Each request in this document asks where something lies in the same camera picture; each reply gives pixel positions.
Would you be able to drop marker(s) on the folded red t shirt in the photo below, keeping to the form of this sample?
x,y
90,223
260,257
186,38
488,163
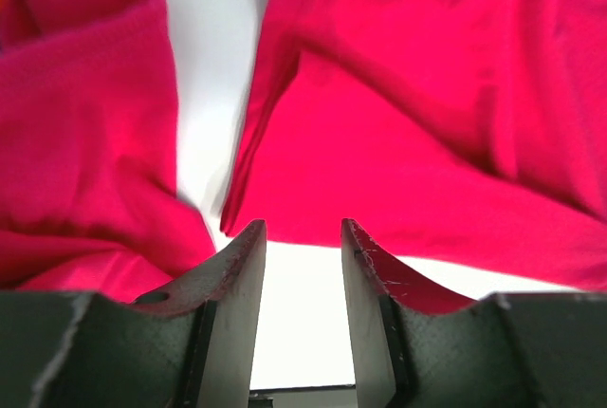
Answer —
x,y
89,112

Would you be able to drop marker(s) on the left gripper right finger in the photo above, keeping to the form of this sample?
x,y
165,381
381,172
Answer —
x,y
416,343

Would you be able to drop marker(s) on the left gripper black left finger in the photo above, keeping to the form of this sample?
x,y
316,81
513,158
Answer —
x,y
189,343

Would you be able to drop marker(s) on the red t shirt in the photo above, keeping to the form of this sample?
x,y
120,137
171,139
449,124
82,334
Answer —
x,y
468,131
89,112

